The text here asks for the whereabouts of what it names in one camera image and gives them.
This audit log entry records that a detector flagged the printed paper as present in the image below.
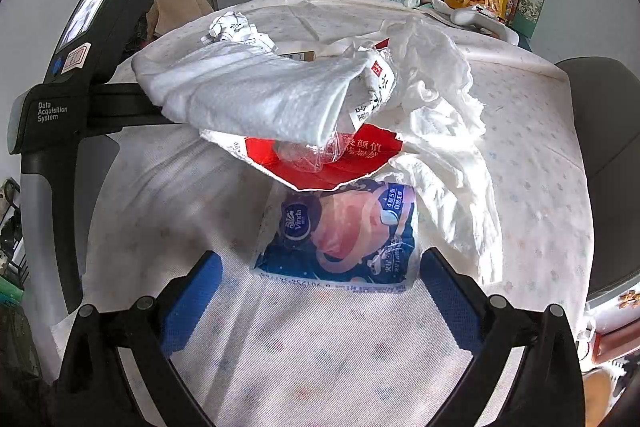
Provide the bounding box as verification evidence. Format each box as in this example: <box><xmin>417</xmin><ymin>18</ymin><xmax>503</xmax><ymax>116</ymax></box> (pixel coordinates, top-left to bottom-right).
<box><xmin>200</xmin><ymin>11</ymin><xmax>278</xmax><ymax>52</ymax></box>

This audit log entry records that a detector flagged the pink door frame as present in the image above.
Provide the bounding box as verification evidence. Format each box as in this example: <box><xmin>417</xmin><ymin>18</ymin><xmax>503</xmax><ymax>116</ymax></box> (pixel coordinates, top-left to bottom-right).
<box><xmin>590</xmin><ymin>327</ymin><xmax>640</xmax><ymax>364</ymax></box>

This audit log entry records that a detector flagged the white floral tablecloth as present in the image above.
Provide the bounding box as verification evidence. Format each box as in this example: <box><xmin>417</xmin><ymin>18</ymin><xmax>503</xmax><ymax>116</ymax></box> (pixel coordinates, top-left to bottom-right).
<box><xmin>80</xmin><ymin>0</ymin><xmax>598</xmax><ymax>427</ymax></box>

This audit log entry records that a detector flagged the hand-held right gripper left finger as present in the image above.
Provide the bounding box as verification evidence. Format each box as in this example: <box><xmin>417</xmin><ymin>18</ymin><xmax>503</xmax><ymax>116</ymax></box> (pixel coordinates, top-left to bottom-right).
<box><xmin>56</xmin><ymin>249</ymin><xmax>224</xmax><ymax>427</ymax></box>

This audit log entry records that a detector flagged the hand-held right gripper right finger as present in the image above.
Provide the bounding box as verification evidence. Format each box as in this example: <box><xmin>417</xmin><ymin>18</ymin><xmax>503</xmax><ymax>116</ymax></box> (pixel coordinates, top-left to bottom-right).
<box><xmin>419</xmin><ymin>247</ymin><xmax>586</xmax><ymax>427</ymax></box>

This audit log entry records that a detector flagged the beige garment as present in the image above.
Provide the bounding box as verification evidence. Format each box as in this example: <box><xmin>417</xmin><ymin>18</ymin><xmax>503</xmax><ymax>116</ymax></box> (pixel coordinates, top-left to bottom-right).
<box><xmin>150</xmin><ymin>0</ymin><xmax>213</xmax><ymax>38</ymax></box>

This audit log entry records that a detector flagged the white game controller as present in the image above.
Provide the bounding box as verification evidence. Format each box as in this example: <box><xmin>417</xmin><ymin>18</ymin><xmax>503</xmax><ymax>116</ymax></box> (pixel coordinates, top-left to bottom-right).
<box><xmin>450</xmin><ymin>7</ymin><xmax>521</xmax><ymax>45</ymax></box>

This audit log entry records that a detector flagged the black garment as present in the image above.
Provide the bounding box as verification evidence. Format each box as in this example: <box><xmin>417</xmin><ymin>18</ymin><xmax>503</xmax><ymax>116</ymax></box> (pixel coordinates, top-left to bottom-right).
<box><xmin>125</xmin><ymin>14</ymin><xmax>157</xmax><ymax>54</ymax></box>

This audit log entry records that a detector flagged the red white plastic bag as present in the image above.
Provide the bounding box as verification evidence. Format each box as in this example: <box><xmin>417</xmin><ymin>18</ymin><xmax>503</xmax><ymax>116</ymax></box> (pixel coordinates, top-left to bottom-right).
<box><xmin>200</xmin><ymin>49</ymin><xmax>407</xmax><ymax>194</ymax></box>

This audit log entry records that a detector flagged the white tissue paper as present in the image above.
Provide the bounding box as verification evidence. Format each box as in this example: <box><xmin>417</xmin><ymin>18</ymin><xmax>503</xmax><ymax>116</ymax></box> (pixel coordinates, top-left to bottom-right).
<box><xmin>320</xmin><ymin>14</ymin><xmax>503</xmax><ymax>285</ymax></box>

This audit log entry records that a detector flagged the orange fridge magnet cluster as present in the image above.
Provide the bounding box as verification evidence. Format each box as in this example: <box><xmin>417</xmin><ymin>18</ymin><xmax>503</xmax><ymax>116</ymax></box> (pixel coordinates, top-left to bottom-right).
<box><xmin>597</xmin><ymin>289</ymin><xmax>640</xmax><ymax>310</ymax></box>

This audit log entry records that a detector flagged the crushed clear plastic bottle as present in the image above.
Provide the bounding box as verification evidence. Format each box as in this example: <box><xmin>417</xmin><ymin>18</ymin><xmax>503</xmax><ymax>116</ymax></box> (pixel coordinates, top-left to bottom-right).
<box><xmin>272</xmin><ymin>132</ymin><xmax>346</xmax><ymax>172</ymax></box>

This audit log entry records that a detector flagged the grey chair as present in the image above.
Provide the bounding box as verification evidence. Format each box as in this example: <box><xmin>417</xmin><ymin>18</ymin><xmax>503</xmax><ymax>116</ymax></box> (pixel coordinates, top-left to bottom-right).
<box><xmin>555</xmin><ymin>57</ymin><xmax>640</xmax><ymax>303</ymax></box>

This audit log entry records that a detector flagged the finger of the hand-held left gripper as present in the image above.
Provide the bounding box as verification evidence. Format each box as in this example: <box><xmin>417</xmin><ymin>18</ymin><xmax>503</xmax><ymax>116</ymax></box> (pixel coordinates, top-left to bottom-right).
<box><xmin>90</xmin><ymin>83</ymin><xmax>174</xmax><ymax>126</ymax></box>

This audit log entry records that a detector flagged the blue tissue pack wrapper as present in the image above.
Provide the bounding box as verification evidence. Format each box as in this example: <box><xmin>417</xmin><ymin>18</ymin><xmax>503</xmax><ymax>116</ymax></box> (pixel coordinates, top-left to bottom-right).
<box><xmin>250</xmin><ymin>179</ymin><xmax>420</xmax><ymax>297</ymax></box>

